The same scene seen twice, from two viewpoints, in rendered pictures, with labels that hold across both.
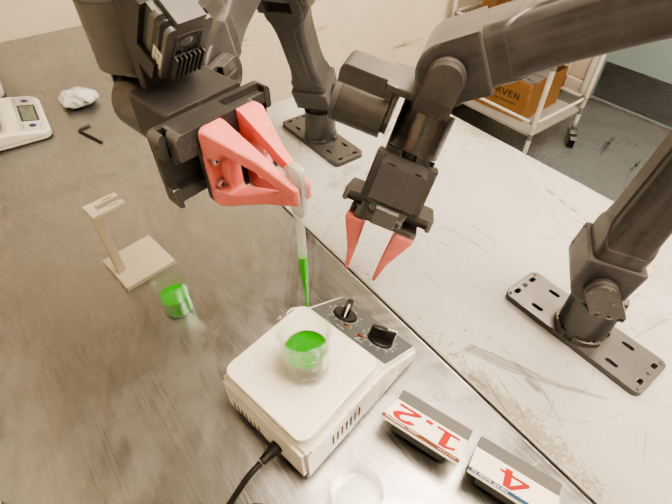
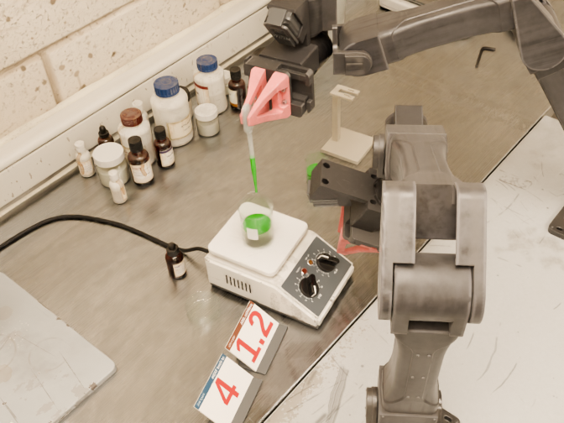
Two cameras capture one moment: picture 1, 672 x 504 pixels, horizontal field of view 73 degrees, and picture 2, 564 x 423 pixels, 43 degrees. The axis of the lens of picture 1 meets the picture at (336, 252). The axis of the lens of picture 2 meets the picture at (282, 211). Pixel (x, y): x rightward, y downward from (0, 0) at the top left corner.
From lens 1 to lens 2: 0.83 m
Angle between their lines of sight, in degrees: 54
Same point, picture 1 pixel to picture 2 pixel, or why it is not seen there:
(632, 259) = (382, 388)
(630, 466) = not seen: outside the picture
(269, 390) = (236, 225)
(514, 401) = (300, 404)
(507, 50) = (389, 156)
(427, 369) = (311, 341)
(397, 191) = (315, 180)
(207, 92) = (285, 58)
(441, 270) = not seen: hidden behind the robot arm
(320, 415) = (225, 252)
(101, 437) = (214, 185)
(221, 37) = (368, 42)
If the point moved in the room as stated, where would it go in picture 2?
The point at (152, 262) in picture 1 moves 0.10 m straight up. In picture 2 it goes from (349, 151) to (351, 108)
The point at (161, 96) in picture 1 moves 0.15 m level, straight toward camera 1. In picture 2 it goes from (276, 46) to (182, 85)
